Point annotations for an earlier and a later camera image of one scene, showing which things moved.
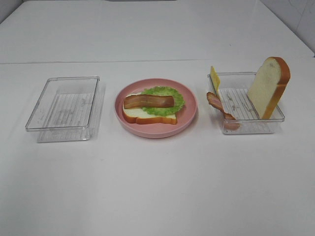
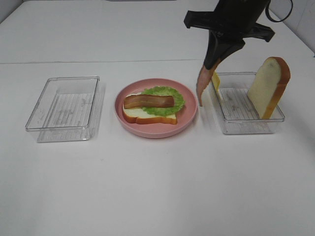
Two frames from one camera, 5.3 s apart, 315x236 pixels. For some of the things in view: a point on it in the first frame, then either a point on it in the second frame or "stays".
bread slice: x=268 y=84 stays
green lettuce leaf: x=178 y=101 stays
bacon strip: x=147 y=100 stays
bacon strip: x=230 y=122 → x=204 y=77
